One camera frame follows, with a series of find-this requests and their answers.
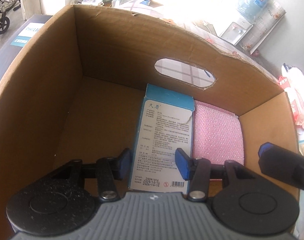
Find white water dispenser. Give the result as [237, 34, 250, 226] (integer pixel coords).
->
[219, 17, 254, 46]

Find table with floral tablecloth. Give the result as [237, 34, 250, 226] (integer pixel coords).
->
[240, 0, 286, 54]

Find blue white paper box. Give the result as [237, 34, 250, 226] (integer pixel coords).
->
[128, 84, 195, 195]

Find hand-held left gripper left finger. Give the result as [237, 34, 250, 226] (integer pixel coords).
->
[52, 148, 131, 202]

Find dark appliance carton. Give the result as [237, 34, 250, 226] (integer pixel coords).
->
[0, 14, 53, 88]

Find red white plastic package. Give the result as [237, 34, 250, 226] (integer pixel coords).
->
[278, 64, 304, 130]

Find clear plastic bag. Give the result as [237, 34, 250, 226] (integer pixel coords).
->
[111, 0, 134, 8]

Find pink dotted cloth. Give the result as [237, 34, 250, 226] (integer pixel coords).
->
[191, 100, 245, 167]

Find brown cardboard box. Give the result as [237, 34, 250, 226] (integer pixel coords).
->
[0, 4, 301, 240]

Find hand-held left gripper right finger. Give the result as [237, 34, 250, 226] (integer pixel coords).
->
[175, 149, 259, 202]

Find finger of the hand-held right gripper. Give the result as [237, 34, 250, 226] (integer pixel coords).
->
[258, 142, 304, 193]

